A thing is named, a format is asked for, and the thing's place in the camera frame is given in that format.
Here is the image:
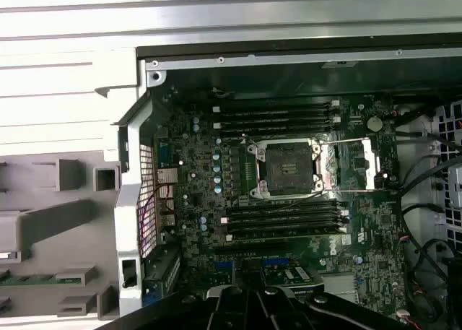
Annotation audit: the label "black graphics card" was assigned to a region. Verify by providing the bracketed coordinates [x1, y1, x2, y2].
[261, 263, 324, 297]

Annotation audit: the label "CPU socket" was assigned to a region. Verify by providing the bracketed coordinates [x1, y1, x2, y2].
[248, 137, 325, 201]

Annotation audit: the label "green RAM stick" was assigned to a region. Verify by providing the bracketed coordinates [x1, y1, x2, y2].
[0, 274, 58, 287]

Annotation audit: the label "silver chipset heat sink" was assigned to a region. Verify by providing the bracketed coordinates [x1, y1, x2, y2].
[321, 274, 357, 302]

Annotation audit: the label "wire locking lever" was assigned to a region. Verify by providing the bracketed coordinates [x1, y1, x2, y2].
[254, 144, 265, 199]

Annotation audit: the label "black expansion slot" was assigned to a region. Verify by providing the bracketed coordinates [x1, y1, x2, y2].
[212, 240, 289, 259]

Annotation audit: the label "RAM slot black latches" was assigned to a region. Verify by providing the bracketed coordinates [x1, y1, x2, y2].
[218, 108, 342, 121]
[229, 201, 344, 214]
[218, 124, 335, 138]
[229, 217, 344, 232]

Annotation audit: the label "silver port block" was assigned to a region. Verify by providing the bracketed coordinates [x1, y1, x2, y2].
[157, 168, 178, 186]
[158, 185, 177, 215]

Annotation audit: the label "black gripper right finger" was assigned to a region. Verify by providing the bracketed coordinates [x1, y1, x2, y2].
[252, 266, 412, 330]

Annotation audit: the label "green motherboard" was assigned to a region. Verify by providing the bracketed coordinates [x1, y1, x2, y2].
[154, 87, 409, 309]

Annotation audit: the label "teal port connector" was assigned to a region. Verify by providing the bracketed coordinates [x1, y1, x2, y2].
[157, 142, 175, 169]

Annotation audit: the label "grey parts rack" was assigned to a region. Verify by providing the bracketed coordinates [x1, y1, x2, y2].
[0, 156, 122, 322]

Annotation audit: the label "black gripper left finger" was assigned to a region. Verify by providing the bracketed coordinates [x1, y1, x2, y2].
[95, 266, 253, 330]

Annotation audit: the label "perforated metal drive cage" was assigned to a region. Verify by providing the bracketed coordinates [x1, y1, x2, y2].
[431, 100, 462, 244]

